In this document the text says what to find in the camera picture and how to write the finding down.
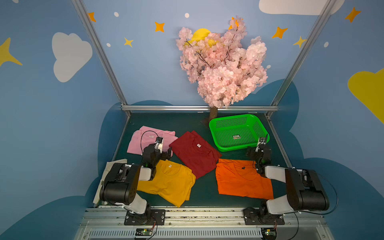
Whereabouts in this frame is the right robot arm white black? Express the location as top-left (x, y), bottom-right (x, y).
top-left (246, 145), bottom-right (330, 216)

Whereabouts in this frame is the aluminium frame back bar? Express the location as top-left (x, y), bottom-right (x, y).
top-left (121, 105), bottom-right (279, 112)

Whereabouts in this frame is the pink t-shirt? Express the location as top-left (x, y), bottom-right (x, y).
top-left (127, 126), bottom-right (178, 155)

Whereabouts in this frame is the dark red t-shirt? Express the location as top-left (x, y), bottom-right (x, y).
top-left (170, 131), bottom-right (222, 179)

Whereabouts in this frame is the green plastic basket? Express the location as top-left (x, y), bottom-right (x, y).
top-left (209, 114), bottom-right (271, 152)

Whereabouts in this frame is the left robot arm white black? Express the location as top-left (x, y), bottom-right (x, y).
top-left (100, 143), bottom-right (172, 216)

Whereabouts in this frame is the small circuit board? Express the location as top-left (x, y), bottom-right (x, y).
top-left (135, 229), bottom-right (153, 237)
top-left (262, 229), bottom-right (277, 239)

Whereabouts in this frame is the yellow t-shirt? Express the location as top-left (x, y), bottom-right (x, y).
top-left (138, 160), bottom-right (196, 208)

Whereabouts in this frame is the pink cherry blossom tree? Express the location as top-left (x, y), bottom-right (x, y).
top-left (176, 17), bottom-right (268, 120)

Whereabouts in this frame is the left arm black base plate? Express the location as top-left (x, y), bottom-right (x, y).
top-left (124, 209), bottom-right (166, 226)

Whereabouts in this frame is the aluminium front rail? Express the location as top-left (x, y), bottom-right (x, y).
top-left (75, 206), bottom-right (334, 240)

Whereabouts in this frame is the left aluminium frame post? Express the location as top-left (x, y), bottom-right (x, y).
top-left (72, 0), bottom-right (132, 118)

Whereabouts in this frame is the right small circuit board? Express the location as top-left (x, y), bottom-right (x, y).
top-left (262, 229), bottom-right (277, 239)

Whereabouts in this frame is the right aluminium frame post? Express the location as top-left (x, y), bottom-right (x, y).
top-left (265, 0), bottom-right (338, 118)

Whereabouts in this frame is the beige work glove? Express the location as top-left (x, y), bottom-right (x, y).
top-left (93, 159), bottom-right (128, 204)

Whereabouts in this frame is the aluminium frame post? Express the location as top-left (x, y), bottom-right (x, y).
top-left (265, 0), bottom-right (338, 118)
top-left (72, 0), bottom-right (132, 118)

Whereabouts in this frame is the left small circuit board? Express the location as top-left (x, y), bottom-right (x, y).
top-left (135, 229), bottom-right (153, 237)

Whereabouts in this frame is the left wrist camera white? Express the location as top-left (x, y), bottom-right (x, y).
top-left (154, 137), bottom-right (163, 153)

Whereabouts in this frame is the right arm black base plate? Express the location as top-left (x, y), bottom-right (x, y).
top-left (243, 207), bottom-right (285, 225)

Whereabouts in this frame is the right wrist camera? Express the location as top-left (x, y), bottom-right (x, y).
top-left (255, 137), bottom-right (268, 153)

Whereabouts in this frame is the orange t-shirt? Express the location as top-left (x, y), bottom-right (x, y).
top-left (216, 159), bottom-right (274, 200)

